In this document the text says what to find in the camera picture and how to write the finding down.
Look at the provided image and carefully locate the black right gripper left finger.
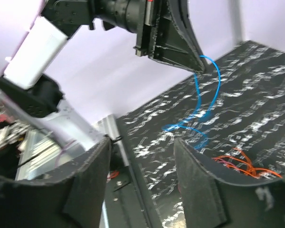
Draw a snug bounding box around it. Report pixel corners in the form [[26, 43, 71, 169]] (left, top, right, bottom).
[[0, 137, 111, 228]]

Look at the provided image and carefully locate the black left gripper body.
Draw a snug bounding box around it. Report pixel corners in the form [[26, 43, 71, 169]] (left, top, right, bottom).
[[127, 0, 171, 57]]

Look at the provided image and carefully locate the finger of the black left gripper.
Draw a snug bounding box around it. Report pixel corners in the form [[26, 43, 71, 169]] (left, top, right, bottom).
[[148, 18, 205, 73], [167, 0, 208, 71]]

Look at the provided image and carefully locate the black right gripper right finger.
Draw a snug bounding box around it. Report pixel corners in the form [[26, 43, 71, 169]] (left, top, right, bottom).
[[174, 139, 285, 228]]

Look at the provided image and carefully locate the orange cable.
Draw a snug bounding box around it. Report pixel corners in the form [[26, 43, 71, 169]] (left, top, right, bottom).
[[212, 147, 283, 179]]

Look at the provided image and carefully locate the blue cable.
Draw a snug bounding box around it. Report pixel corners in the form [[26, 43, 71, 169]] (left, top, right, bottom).
[[161, 55, 221, 150]]

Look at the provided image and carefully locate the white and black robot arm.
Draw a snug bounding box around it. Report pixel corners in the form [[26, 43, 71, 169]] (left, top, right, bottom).
[[0, 0, 285, 228]]

